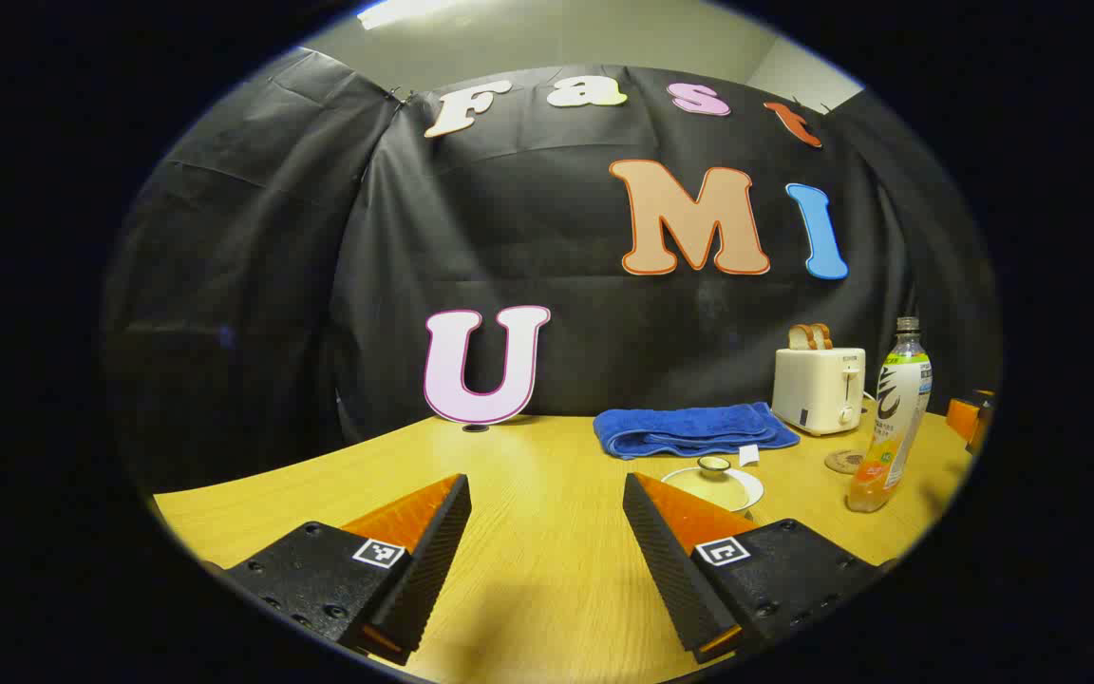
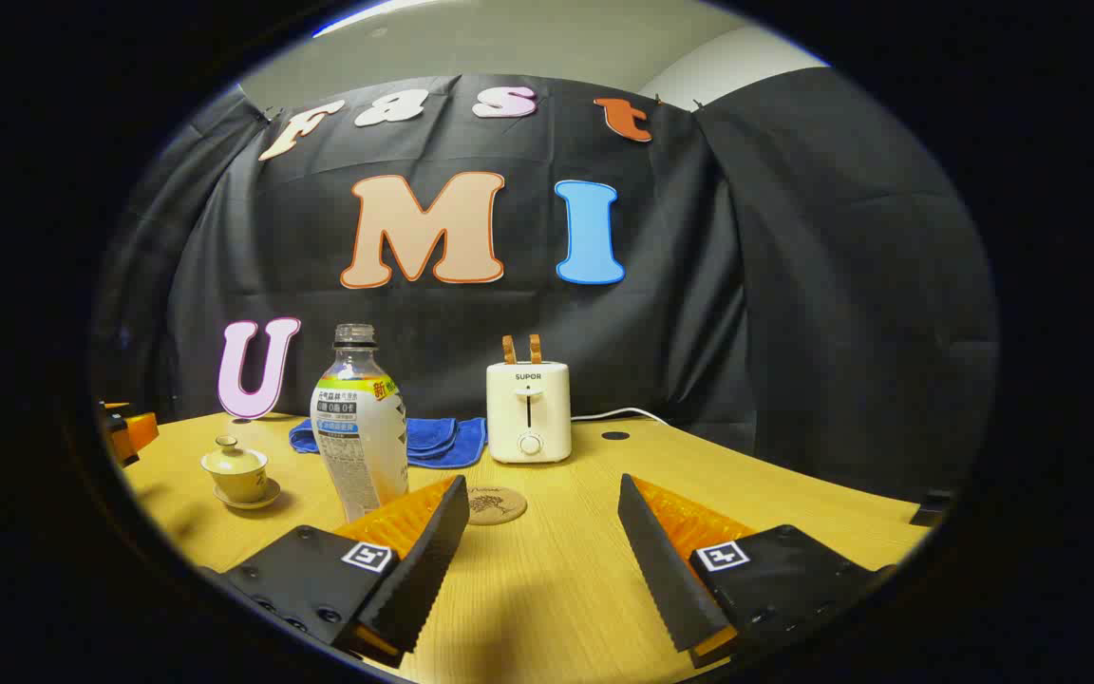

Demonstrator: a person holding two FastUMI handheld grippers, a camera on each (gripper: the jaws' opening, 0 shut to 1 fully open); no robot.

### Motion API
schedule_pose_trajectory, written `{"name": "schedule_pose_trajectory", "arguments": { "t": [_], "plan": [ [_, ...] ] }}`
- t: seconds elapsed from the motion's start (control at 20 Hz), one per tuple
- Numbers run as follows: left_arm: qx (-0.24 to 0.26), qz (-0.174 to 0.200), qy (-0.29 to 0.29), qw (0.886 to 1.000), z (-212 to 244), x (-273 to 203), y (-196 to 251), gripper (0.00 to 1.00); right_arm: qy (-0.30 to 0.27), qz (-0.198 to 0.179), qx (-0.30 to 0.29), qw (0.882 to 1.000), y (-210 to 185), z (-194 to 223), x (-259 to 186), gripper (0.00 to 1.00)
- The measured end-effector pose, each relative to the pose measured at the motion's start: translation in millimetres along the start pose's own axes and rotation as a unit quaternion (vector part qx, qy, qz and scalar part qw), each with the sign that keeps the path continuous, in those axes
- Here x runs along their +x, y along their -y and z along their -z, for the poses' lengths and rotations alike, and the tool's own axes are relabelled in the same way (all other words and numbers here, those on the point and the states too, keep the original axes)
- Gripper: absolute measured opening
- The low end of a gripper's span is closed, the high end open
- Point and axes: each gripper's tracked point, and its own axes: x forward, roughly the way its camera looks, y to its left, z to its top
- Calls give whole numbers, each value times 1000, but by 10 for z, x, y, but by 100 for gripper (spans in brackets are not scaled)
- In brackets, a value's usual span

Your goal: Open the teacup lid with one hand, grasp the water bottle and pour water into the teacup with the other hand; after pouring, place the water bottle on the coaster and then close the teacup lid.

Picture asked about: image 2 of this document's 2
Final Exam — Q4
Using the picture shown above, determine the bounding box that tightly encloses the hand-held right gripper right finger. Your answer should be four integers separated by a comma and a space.
617, 473, 899, 670

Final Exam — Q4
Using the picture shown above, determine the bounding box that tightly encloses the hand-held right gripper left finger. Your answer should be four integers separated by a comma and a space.
200, 475, 470, 668

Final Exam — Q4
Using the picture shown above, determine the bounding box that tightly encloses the round cork coaster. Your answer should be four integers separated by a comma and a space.
466, 485, 528, 525

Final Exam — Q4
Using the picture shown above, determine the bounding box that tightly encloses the yellow ceramic teacup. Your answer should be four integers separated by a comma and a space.
201, 454, 269, 504

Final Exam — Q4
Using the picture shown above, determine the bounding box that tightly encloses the clear plastic water bottle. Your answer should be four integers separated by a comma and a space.
310, 324, 409, 523

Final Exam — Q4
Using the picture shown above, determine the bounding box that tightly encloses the blue folded towel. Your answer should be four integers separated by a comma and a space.
289, 416, 488, 469

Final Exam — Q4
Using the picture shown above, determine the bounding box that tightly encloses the yellow ceramic saucer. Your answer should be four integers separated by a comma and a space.
213, 478, 282, 511

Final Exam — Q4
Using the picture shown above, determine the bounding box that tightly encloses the cream white toaster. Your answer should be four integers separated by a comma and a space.
486, 361, 573, 465

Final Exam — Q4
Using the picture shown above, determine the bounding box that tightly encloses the black backdrop cloth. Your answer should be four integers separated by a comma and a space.
91, 66, 999, 504

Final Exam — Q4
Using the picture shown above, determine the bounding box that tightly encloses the white power cable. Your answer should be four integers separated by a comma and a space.
570, 408, 671, 427

